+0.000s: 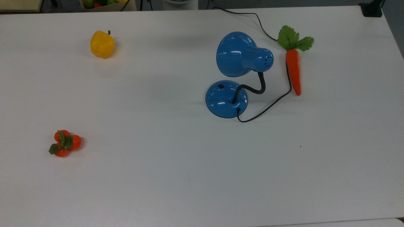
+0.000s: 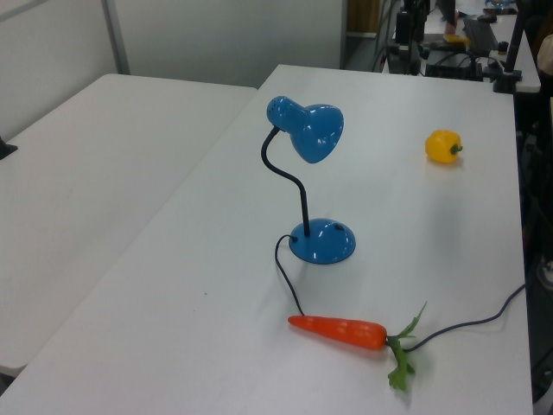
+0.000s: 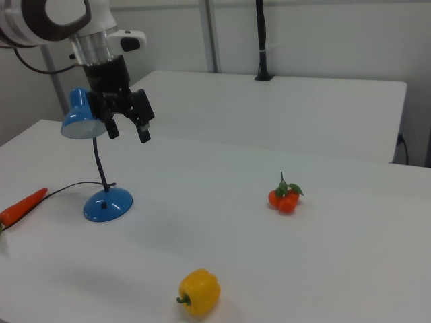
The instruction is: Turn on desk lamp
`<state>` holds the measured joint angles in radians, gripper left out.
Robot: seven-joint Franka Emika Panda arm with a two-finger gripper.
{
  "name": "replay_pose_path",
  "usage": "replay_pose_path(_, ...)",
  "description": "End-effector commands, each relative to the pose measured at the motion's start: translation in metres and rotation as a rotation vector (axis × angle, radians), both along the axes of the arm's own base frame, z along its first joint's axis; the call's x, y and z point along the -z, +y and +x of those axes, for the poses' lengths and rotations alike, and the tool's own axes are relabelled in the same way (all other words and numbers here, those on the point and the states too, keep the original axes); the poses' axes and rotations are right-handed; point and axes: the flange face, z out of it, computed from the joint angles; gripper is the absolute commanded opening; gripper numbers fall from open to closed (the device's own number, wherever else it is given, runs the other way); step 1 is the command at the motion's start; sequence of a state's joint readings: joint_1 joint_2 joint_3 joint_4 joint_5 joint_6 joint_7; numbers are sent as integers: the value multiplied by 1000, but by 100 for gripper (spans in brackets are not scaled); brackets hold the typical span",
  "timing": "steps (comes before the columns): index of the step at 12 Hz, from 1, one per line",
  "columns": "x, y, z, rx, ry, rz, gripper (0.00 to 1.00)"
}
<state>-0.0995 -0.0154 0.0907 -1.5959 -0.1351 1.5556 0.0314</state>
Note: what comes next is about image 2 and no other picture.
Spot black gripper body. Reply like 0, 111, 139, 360
395, 10, 412, 45

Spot blue desk lamp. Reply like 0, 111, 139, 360
259, 94, 358, 265

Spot black keyboard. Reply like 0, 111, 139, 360
462, 18, 499, 52

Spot yellow toy bell pepper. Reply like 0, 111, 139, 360
424, 129, 464, 165

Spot orange toy carrot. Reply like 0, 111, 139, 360
288, 302, 429, 393

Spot black table clamp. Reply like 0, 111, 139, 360
0, 135, 19, 162

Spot black box with cables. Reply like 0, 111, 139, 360
424, 51, 483, 81

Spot black camera stand pole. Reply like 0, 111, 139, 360
493, 0, 537, 94

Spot dark lamp power cable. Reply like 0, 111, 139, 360
275, 234, 527, 352

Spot grey partition post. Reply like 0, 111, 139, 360
101, 0, 131, 75

